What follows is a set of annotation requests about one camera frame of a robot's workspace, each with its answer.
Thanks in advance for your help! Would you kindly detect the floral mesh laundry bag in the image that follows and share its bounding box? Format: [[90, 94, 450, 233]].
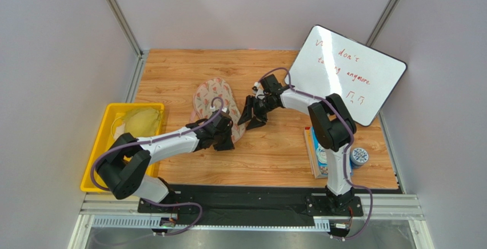
[[190, 77, 245, 143]]

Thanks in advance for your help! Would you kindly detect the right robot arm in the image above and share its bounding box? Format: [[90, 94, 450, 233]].
[[238, 74, 357, 208]]

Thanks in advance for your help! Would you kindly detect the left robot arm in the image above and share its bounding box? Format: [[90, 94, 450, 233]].
[[90, 108, 234, 203]]

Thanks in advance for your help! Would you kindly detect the yellow bra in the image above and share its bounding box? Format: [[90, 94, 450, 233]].
[[110, 107, 162, 140]]

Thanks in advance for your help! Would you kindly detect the blue illustrated book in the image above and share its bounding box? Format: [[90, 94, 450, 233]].
[[304, 127, 328, 179]]

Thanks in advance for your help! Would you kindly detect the whiteboard with red writing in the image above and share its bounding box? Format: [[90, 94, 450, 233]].
[[285, 25, 407, 126]]

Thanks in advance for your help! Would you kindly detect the yellow plastic bin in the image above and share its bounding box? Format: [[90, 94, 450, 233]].
[[80, 103, 165, 192]]

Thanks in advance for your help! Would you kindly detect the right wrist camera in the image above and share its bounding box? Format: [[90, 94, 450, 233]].
[[252, 82, 265, 99]]

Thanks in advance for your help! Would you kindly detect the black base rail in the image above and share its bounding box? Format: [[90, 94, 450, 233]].
[[138, 184, 366, 227]]

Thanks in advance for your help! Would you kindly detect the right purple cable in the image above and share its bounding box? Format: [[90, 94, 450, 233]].
[[257, 67, 374, 241]]

